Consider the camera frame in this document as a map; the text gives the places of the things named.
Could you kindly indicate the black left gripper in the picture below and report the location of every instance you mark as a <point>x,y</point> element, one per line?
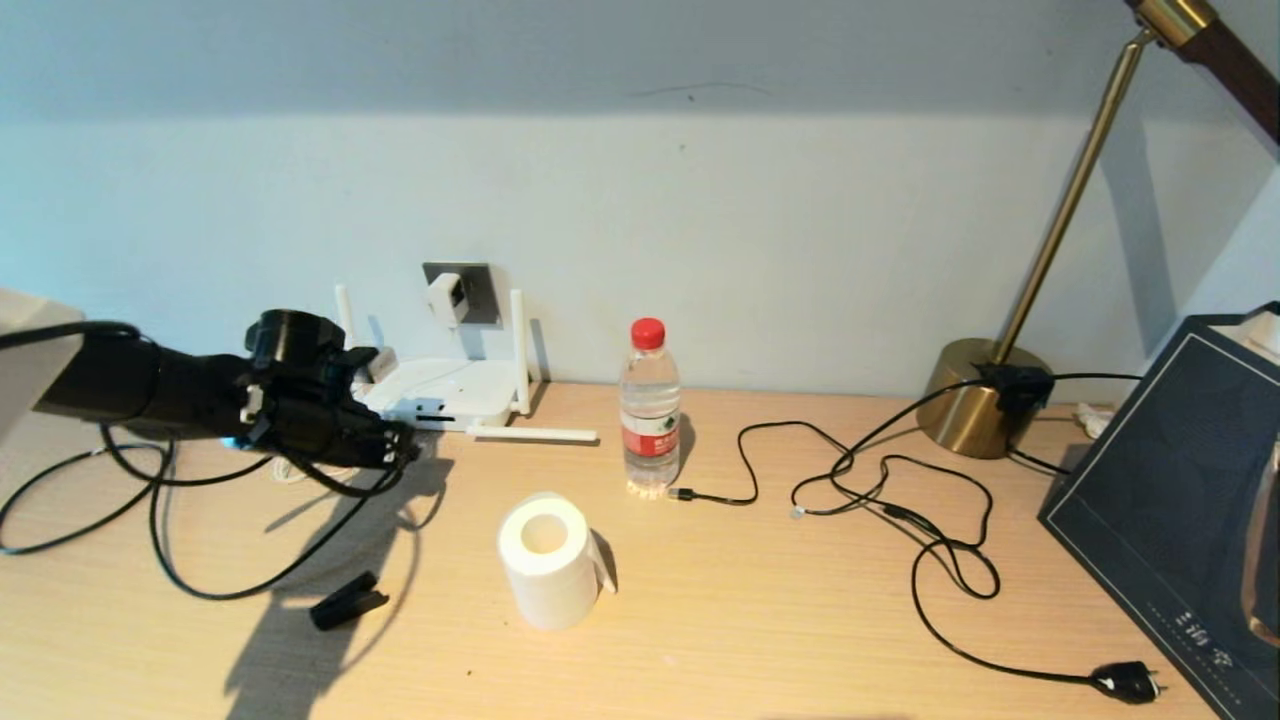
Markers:
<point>305,400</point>

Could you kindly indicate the white power adapter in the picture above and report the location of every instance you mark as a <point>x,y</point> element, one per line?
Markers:
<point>448,297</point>

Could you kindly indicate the white router with antennas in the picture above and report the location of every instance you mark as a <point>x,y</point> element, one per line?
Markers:
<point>470,388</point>

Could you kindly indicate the black plastic clip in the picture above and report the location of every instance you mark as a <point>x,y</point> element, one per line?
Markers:
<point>345,603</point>

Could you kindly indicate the white toilet paper roll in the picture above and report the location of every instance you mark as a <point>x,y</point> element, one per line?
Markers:
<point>550,590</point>

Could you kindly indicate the water bottle red cap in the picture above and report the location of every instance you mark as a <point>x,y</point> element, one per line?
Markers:
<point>650,440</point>

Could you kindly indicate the brass desk lamp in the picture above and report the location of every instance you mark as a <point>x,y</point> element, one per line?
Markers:
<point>965,408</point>

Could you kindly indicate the black adapter on lamp base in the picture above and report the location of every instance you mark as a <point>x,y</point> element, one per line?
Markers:
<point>1018,385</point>

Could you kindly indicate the small white connector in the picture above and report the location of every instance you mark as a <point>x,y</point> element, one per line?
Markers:
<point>1095,420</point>

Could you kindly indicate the dark blue gift bag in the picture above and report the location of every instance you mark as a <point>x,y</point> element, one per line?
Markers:
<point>1150,500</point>

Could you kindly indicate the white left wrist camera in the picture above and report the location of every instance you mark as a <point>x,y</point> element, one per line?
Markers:
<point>380,362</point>

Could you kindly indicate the grey wall socket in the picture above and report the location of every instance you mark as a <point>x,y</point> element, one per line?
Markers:
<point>485,298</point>

